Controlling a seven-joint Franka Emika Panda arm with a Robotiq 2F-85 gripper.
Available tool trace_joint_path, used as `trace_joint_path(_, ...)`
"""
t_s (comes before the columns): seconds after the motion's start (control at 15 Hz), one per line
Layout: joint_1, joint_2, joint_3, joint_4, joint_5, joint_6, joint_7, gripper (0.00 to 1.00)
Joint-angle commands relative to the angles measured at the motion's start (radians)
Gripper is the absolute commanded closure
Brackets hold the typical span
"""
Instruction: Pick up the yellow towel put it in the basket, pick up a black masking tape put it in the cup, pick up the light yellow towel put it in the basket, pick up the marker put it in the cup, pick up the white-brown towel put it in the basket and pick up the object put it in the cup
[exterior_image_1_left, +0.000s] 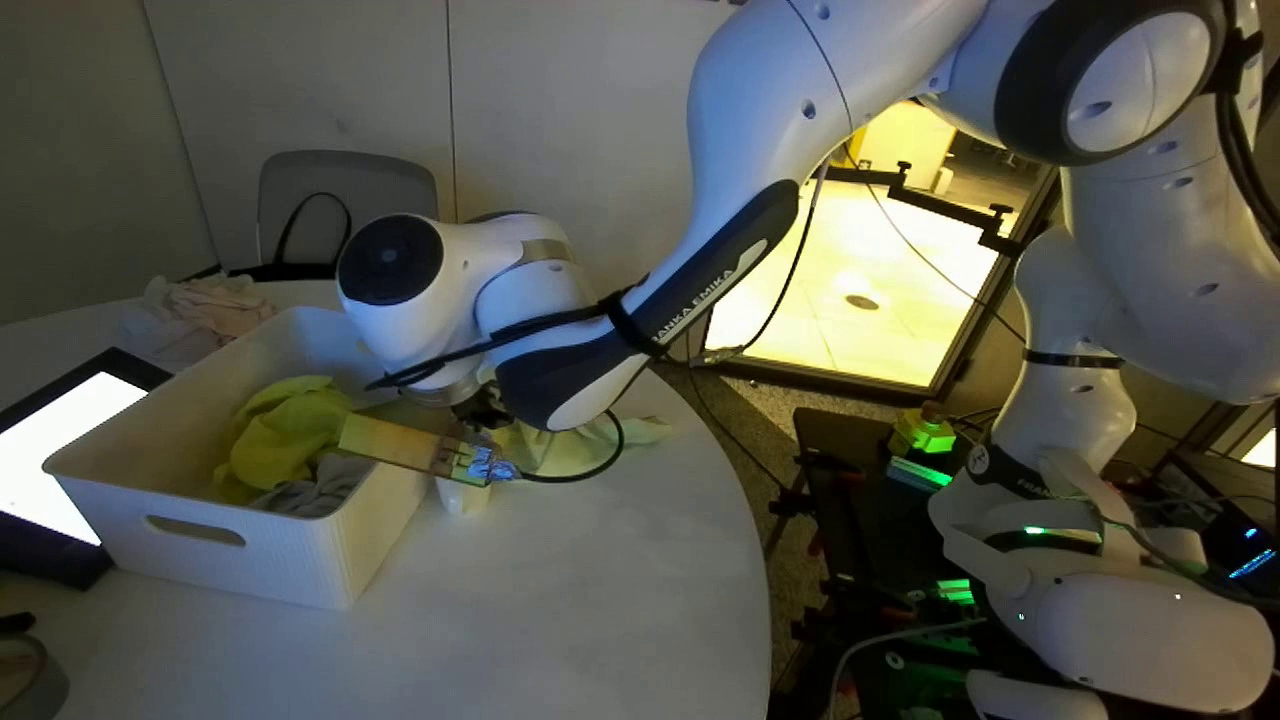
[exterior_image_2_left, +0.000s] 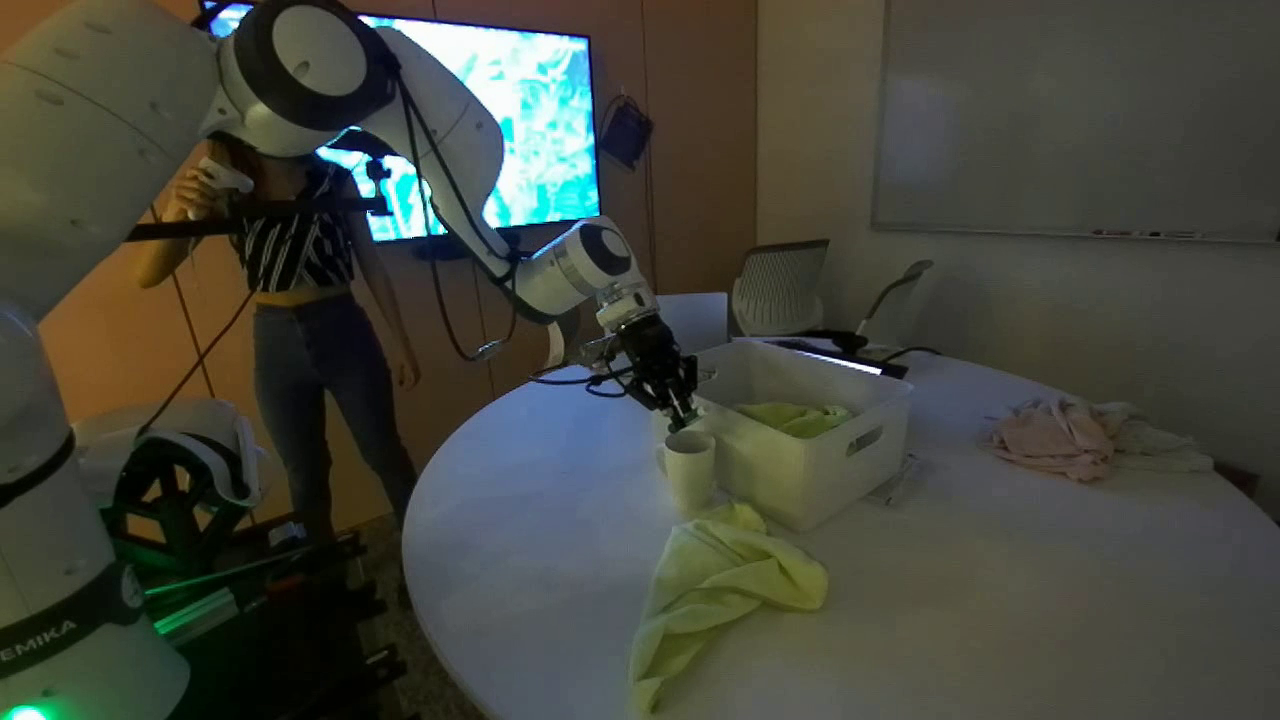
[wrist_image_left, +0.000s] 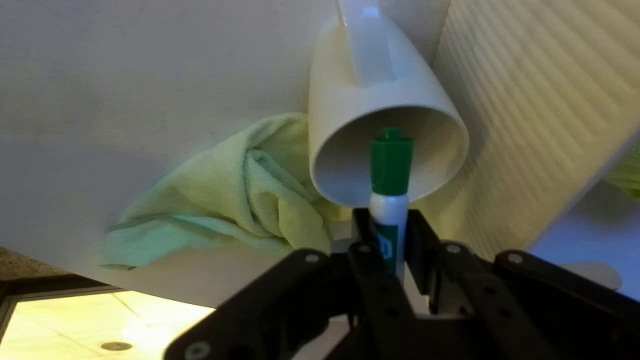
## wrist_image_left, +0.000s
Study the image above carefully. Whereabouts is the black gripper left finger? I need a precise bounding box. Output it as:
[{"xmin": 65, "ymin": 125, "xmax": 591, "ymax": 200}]
[{"xmin": 350, "ymin": 206, "xmax": 404, "ymax": 303}]

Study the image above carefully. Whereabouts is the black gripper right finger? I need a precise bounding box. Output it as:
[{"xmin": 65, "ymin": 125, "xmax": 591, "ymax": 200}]
[{"xmin": 402, "ymin": 206, "xmax": 464, "ymax": 317}]

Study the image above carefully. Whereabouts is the green Expo marker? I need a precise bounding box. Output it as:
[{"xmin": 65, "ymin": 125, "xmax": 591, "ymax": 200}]
[{"xmin": 366, "ymin": 127, "xmax": 417, "ymax": 277}]

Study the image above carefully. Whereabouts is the light green towel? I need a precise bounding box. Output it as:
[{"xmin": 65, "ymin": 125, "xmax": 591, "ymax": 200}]
[{"xmin": 97, "ymin": 111, "xmax": 345, "ymax": 271}]

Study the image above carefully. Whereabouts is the white plastic basket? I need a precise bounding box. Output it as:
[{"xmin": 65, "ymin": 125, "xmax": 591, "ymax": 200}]
[{"xmin": 416, "ymin": 0, "xmax": 640, "ymax": 303}]

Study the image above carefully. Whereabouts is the white ceramic mug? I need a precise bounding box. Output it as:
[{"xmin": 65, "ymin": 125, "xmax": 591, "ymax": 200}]
[{"xmin": 306, "ymin": 0, "xmax": 471, "ymax": 213}]

